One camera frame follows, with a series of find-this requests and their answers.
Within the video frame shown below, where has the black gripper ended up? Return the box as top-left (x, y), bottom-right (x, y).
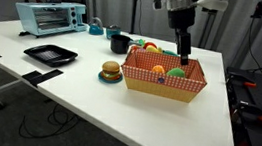
top-left (161, 4), bottom-right (198, 67)

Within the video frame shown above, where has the green pear plush toy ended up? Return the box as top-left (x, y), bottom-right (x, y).
top-left (165, 65), bottom-right (187, 79)

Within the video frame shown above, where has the yellow banana plush toy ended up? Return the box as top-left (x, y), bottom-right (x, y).
top-left (145, 44), bottom-right (164, 55)

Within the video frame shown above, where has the red tomato plush toy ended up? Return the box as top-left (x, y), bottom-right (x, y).
top-left (142, 40), bottom-right (159, 52)

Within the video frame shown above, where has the orange fruit plush toy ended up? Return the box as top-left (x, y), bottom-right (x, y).
top-left (151, 64), bottom-right (167, 75)

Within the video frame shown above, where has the red checkered cardboard box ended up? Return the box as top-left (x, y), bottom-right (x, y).
top-left (116, 47), bottom-right (211, 106)

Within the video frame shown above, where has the black toy pot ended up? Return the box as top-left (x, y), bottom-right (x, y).
top-left (108, 32), bottom-right (134, 57)

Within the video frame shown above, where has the toy burger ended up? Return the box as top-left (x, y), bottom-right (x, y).
top-left (99, 58), bottom-right (122, 82)

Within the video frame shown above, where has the small teal plate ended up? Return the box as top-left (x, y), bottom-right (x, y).
top-left (97, 69), bottom-right (125, 86)

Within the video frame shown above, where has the teal toy kettle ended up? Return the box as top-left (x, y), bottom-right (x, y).
top-left (86, 15), bottom-right (106, 37)

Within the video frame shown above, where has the black tripod stand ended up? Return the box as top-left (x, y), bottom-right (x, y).
top-left (119, 0), bottom-right (146, 37)

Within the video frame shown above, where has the teal pot with lid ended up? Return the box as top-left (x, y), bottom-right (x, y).
top-left (104, 23), bottom-right (123, 41)

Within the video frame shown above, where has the grey curtain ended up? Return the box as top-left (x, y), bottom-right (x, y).
top-left (76, 0), bottom-right (262, 77)

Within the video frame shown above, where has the black baking tray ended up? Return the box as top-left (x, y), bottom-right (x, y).
top-left (21, 40), bottom-right (80, 71)

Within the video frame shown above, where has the light blue toaster oven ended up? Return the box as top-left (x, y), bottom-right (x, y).
top-left (11, 0), bottom-right (91, 43)

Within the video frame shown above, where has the large black tape strip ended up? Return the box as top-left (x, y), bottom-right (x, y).
top-left (21, 64), bottom-right (65, 92)

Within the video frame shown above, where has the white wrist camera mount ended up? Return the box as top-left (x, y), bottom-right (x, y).
top-left (192, 0), bottom-right (230, 13)

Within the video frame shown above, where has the orange handled black clamp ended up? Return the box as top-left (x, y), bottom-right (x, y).
top-left (232, 100), bottom-right (262, 125)
top-left (225, 71), bottom-right (259, 91)

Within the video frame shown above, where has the black floor cable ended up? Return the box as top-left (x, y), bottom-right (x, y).
top-left (16, 98), bottom-right (83, 145)

